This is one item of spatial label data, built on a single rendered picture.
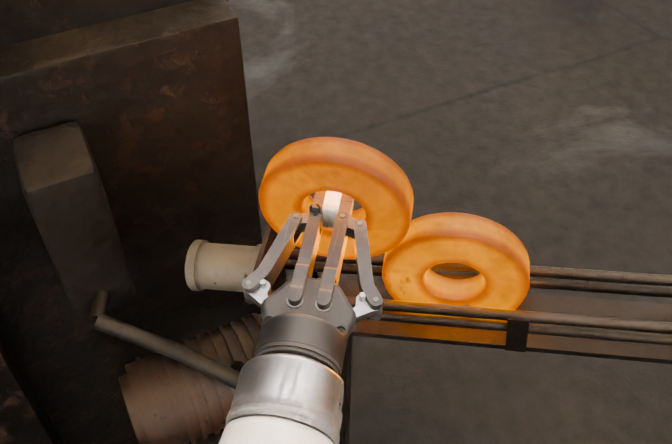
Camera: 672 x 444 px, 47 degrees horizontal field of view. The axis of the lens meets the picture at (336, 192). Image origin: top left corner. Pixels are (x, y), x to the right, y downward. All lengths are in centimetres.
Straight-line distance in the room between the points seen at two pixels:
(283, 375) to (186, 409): 40
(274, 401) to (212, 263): 32
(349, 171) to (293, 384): 22
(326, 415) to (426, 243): 25
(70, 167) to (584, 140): 154
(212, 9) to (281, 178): 27
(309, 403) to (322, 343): 6
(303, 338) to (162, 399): 39
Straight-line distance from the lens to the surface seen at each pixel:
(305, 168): 73
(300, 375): 61
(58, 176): 87
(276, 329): 64
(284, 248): 72
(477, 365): 163
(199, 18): 93
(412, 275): 83
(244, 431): 59
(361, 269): 70
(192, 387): 99
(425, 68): 229
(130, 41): 91
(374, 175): 72
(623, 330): 87
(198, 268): 89
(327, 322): 65
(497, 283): 83
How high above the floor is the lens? 138
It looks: 46 degrees down
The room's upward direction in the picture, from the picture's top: straight up
